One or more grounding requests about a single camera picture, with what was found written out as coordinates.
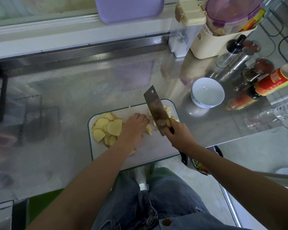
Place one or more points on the person's left hand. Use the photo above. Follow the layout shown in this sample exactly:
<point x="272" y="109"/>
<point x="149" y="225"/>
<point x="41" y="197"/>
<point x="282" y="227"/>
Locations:
<point x="133" y="131"/>

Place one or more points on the person's right hand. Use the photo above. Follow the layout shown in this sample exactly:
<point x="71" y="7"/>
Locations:
<point x="180" y="136"/>

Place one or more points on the pile of diced potato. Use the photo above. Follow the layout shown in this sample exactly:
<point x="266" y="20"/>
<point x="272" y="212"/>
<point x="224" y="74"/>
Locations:
<point x="168" y="112"/>

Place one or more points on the pile of yellow potato slices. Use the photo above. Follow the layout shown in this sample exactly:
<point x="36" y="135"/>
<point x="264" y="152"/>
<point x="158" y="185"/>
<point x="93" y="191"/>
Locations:
<point x="105" y="128"/>

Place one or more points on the steel cleaver knife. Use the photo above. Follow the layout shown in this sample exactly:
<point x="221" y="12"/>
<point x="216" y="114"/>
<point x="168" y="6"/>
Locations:
<point x="156" y="108"/>

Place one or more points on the white bowl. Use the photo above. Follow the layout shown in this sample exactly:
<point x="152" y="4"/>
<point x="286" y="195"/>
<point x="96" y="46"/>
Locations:
<point x="208" y="92"/>

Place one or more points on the person's left forearm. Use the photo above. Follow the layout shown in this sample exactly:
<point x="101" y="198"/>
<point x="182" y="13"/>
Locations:
<point x="79" y="191"/>

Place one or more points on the person's right forearm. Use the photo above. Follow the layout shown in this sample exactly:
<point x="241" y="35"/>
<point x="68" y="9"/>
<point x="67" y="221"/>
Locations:
<point x="247" y="186"/>

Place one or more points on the metal bowl with scraps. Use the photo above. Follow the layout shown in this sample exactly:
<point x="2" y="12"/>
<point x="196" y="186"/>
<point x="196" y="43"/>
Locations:
<point x="199" y="166"/>

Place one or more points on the person's blue jeans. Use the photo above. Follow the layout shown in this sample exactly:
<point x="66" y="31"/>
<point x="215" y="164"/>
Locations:
<point x="134" y="208"/>

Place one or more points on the white cutting board green rim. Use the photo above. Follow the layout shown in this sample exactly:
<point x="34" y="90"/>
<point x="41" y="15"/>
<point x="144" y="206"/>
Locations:
<point x="149" y="151"/>

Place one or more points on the cream plastic canister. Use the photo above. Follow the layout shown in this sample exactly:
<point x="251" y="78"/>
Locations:
<point x="206" y="46"/>

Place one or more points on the clear plastic bottle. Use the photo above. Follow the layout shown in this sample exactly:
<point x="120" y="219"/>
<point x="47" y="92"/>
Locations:
<point x="273" y="115"/>

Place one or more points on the glass bottle black cap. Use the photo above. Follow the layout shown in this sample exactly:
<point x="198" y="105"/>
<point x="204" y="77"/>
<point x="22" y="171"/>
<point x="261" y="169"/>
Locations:
<point x="233" y="49"/>

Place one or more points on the clear container cream lid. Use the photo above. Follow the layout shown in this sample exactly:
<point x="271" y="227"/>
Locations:
<point x="185" y="32"/>

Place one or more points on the glass jar red lid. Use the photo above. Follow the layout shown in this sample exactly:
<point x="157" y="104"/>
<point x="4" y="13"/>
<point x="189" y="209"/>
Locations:
<point x="261" y="68"/>

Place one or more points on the sauce bottle red label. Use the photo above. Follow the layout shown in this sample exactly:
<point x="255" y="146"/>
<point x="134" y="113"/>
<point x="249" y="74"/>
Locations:
<point x="273" y="82"/>

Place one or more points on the white round plate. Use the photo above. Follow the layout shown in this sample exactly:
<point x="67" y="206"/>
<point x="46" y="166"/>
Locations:
<point x="286" y="171"/>

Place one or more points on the green mat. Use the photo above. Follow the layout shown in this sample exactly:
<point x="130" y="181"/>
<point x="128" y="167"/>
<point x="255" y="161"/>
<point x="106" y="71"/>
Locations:
<point x="43" y="206"/>

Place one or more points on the purple plastic cutting board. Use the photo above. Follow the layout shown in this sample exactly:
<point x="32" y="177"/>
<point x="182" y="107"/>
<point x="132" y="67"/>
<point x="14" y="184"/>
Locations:
<point x="129" y="8"/>

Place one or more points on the purple lid food container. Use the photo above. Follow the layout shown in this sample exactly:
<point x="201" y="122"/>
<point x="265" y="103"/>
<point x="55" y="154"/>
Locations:
<point x="233" y="13"/>

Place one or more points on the steel bin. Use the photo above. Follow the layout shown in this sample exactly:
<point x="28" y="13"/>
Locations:
<point x="1" y="215"/>

